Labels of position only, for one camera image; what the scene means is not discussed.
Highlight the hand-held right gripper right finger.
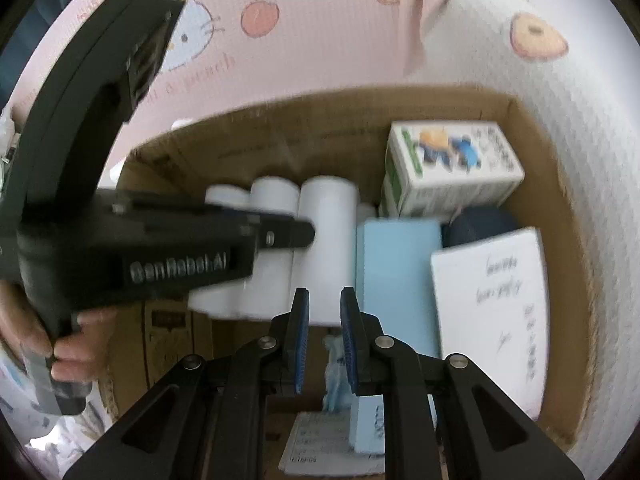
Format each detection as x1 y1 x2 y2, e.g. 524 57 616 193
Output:
340 287 586 480

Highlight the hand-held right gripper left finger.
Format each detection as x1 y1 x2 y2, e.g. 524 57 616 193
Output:
62 287 311 480

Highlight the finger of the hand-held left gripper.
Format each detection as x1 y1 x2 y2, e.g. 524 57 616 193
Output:
250 211 316 261

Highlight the clear pack of blue wipes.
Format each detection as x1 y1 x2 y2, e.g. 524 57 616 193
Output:
277 335 386 476

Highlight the pile of paper rolls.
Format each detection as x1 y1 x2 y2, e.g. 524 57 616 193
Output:
187 175 376 326

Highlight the brown cardboard box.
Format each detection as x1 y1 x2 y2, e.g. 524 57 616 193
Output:
102 82 591 480

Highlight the person's left hand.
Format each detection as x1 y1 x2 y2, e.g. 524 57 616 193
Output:
0 280 118 386

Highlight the light blue box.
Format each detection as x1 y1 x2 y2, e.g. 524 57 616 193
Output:
350 217 443 456

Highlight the white box with handwriting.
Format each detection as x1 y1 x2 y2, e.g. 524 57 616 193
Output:
430 226 551 421

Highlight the green and white cartoon carton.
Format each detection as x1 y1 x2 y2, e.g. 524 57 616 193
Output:
378 121 526 221

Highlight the dark blue round object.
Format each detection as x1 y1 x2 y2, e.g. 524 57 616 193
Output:
442 205 521 248

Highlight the pink and white printed blanket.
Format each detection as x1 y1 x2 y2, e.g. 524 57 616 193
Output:
10 0 640 480

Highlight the blue curtain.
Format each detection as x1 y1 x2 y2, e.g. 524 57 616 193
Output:
0 0 101 86

